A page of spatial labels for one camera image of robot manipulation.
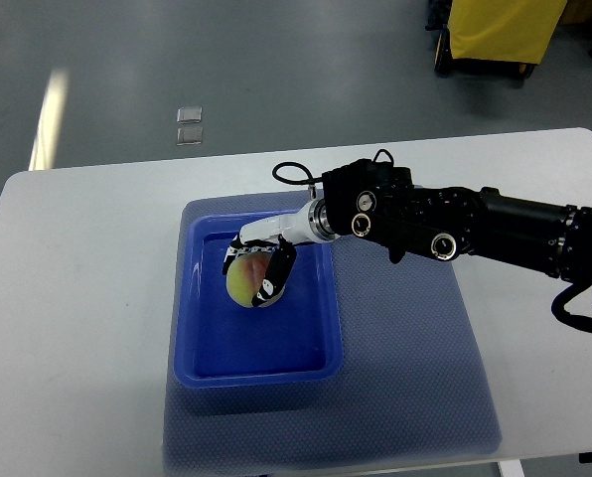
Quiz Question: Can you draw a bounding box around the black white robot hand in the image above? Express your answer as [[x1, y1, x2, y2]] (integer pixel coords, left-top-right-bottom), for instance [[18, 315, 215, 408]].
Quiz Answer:
[[222, 199, 338, 307]]

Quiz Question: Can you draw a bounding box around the green red peach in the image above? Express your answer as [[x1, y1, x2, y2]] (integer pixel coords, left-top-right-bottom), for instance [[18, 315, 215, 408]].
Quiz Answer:
[[225, 252, 271, 308]]

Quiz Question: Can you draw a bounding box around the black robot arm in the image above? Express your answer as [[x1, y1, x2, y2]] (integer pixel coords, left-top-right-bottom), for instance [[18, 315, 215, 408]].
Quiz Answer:
[[322, 158, 592, 334]]

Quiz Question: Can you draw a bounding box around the lower silver floor plate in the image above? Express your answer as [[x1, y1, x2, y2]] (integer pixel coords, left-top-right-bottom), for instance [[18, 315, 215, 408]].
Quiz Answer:
[[176, 125, 204, 146]]

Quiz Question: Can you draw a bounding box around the silver floor plate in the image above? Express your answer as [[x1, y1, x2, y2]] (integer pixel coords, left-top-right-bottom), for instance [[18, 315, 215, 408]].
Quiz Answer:
[[176, 125, 204, 146], [176, 105, 203, 124]]

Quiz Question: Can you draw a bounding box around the upper silver floor plate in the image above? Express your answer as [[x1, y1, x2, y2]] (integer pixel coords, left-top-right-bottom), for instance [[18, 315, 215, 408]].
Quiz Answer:
[[176, 105, 203, 124]]

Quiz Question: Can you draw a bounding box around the blue plastic tray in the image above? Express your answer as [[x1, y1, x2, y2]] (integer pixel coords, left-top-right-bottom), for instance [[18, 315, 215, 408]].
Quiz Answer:
[[172, 212, 344, 391]]

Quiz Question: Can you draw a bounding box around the blue grey textured mat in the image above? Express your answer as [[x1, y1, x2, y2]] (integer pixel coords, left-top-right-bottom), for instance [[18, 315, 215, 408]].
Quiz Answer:
[[163, 192, 502, 476]]

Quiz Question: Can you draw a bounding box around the yellow black cart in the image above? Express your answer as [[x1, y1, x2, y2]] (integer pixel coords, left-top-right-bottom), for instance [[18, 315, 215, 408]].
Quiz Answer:
[[425, 1, 567, 80]]

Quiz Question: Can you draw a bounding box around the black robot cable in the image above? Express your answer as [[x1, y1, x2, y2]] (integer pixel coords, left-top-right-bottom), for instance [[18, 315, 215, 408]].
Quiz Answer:
[[271, 161, 327, 198]]

